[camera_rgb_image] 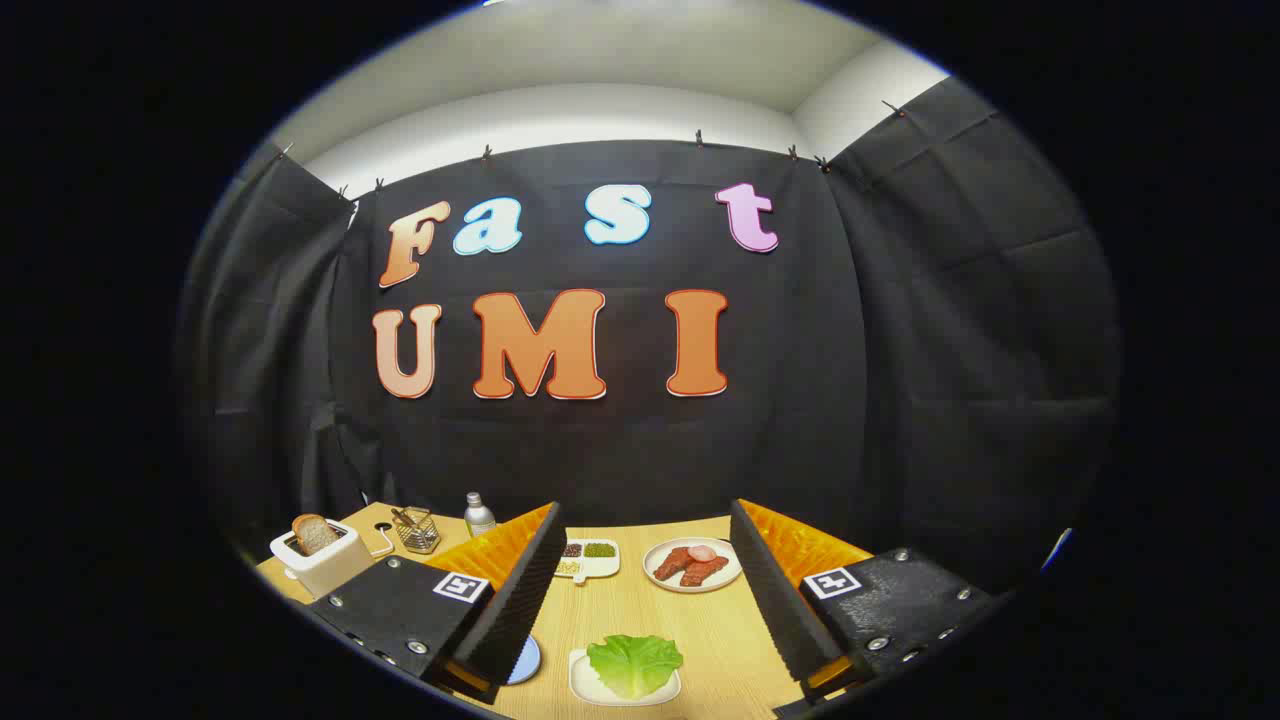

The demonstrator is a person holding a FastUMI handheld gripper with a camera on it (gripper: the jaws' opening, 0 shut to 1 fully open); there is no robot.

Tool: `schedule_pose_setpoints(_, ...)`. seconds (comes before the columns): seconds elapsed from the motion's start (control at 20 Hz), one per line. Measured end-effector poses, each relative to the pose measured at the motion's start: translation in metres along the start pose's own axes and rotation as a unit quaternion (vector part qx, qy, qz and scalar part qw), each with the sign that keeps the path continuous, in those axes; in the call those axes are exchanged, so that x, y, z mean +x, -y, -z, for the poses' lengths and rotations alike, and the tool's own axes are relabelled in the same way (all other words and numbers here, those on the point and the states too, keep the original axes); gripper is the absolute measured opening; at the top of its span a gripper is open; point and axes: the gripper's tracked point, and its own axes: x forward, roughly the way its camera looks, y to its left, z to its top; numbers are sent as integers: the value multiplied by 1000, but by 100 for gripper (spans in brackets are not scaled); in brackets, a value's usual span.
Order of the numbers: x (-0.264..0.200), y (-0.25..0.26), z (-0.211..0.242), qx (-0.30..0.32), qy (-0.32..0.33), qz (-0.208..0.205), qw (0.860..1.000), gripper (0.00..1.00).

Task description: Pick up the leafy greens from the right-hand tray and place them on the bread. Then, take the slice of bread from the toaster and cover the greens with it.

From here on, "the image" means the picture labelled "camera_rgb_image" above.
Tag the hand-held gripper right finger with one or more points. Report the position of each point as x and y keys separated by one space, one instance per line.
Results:
x=775 y=600

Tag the square white plate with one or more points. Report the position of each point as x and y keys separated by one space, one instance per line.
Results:
x=582 y=680

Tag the red meat piece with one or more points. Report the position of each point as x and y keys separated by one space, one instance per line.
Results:
x=705 y=572
x=670 y=565

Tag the brown crust bread slice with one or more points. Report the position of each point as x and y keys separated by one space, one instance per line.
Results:
x=315 y=535

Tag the heap of green beans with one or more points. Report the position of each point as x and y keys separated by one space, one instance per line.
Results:
x=599 y=550

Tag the blue plate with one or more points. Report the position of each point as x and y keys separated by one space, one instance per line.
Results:
x=527 y=662

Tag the round white plate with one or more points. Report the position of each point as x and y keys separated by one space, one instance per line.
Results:
x=728 y=560

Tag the white divided dish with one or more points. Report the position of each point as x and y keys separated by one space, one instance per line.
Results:
x=600 y=566

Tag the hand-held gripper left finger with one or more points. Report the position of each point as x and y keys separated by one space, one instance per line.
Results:
x=520 y=610

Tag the black backdrop cloth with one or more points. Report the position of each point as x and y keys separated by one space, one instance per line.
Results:
x=620 y=450

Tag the pink and white slice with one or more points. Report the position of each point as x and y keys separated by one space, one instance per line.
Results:
x=701 y=552

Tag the green lettuce leaf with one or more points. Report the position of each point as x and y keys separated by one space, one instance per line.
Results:
x=635 y=662

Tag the white toaster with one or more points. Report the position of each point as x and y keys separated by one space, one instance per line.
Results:
x=330 y=572

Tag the silver bottle green label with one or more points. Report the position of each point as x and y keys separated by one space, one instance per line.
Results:
x=479 y=518

